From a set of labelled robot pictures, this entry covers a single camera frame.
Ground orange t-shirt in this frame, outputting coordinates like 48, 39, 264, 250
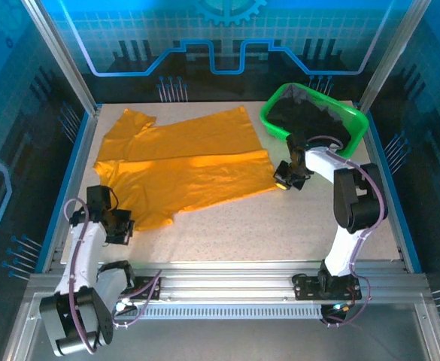
93, 105, 281, 231

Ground black t-shirt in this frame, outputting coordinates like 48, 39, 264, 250
270, 88, 353, 152

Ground green perforated plastic basket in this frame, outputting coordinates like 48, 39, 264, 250
259, 83, 369, 159

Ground grey t-shirt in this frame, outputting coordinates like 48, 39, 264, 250
290, 84, 335, 114

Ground blue printed backdrop panel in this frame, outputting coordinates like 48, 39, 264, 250
41, 0, 412, 105

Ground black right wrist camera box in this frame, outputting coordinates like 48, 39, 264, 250
273, 161, 293, 185

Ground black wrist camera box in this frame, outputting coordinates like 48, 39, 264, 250
105, 224, 133, 245
273, 161, 293, 185

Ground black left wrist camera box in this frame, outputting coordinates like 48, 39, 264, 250
105, 224, 133, 245

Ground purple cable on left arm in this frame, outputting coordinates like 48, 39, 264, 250
64, 197, 97, 355

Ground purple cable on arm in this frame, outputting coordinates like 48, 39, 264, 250
64, 197, 97, 355
308, 135, 389, 264

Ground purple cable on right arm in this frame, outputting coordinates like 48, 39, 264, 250
308, 135, 389, 264

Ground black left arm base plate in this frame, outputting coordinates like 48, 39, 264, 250
128, 276, 163, 301

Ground purple cable at left base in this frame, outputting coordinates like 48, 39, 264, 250
112, 268, 163, 329

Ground purple cable at base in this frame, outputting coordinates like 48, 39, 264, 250
320, 276, 372, 329
112, 268, 163, 329

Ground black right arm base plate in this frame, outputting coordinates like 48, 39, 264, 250
292, 273, 363, 302

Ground aluminium frame rail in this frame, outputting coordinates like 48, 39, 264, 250
29, 261, 429, 304

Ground aluminium frame post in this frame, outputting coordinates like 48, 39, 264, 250
20, 0, 101, 116
357, 0, 433, 111

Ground slotted grey cable duct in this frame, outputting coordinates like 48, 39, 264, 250
113, 303, 324, 320

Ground purple cable at right base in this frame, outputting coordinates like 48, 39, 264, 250
320, 276, 372, 329

